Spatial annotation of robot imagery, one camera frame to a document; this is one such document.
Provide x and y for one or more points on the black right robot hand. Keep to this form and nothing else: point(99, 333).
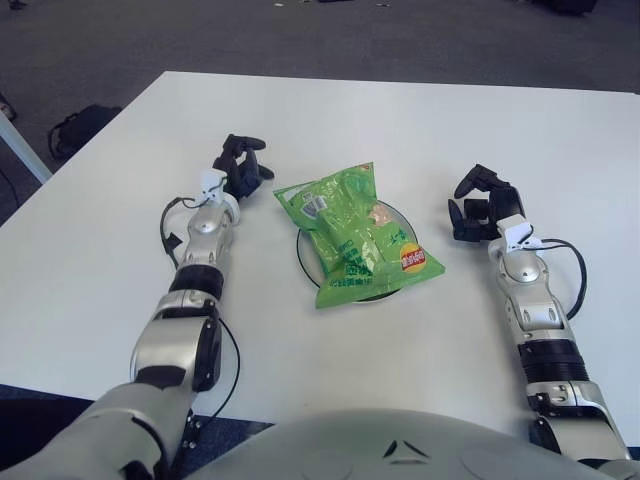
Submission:
point(507, 202)

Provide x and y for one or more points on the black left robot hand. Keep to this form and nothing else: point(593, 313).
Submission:
point(242, 172)

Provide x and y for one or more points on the green snack chip bag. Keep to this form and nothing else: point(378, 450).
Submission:
point(350, 240)

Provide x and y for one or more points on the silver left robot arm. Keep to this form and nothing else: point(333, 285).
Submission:
point(205, 240)

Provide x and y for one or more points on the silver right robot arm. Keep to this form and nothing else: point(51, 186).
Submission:
point(535, 305)

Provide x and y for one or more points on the white plate with black rim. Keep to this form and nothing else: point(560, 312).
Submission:
point(306, 260)

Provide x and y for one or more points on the black bag on floor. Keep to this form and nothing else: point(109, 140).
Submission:
point(80, 127)

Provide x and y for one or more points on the dark object on floor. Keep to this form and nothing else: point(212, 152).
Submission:
point(565, 5)

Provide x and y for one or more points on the grey robot torso shell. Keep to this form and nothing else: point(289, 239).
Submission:
point(325, 445)

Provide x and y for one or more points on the black metal bracket with screws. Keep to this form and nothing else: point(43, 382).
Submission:
point(192, 435)

